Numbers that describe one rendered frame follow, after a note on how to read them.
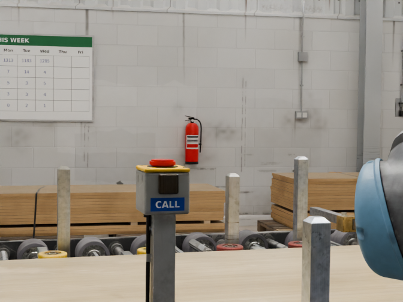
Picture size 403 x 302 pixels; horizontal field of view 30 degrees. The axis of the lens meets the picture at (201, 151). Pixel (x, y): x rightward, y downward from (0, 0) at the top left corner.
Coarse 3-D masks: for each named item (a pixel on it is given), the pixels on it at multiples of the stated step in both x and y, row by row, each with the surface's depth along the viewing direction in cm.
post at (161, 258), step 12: (156, 216) 114; (168, 216) 114; (156, 228) 114; (168, 228) 114; (156, 240) 114; (168, 240) 115; (156, 252) 114; (168, 252) 115; (156, 264) 114; (168, 264) 115; (156, 276) 114; (168, 276) 115; (156, 288) 114; (168, 288) 115; (156, 300) 115; (168, 300) 115
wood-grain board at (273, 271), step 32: (96, 256) 208; (128, 256) 209; (192, 256) 210; (224, 256) 210; (256, 256) 211; (288, 256) 212; (352, 256) 213; (0, 288) 170; (32, 288) 171; (64, 288) 171; (96, 288) 171; (128, 288) 172; (192, 288) 172; (224, 288) 173; (256, 288) 173; (288, 288) 173; (352, 288) 174; (384, 288) 174
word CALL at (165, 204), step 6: (156, 198) 112; (162, 198) 112; (168, 198) 112; (174, 198) 113; (180, 198) 113; (156, 204) 112; (162, 204) 112; (168, 204) 112; (174, 204) 113; (180, 204) 113; (156, 210) 112; (162, 210) 112; (168, 210) 112; (174, 210) 113; (180, 210) 113
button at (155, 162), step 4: (152, 160) 114; (156, 160) 114; (160, 160) 114; (164, 160) 114; (168, 160) 114; (172, 160) 115; (152, 164) 114; (156, 164) 114; (160, 164) 114; (164, 164) 114; (168, 164) 114; (172, 164) 114
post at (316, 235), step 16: (304, 224) 124; (320, 224) 122; (304, 240) 124; (320, 240) 122; (304, 256) 124; (320, 256) 122; (304, 272) 124; (320, 272) 122; (304, 288) 124; (320, 288) 122
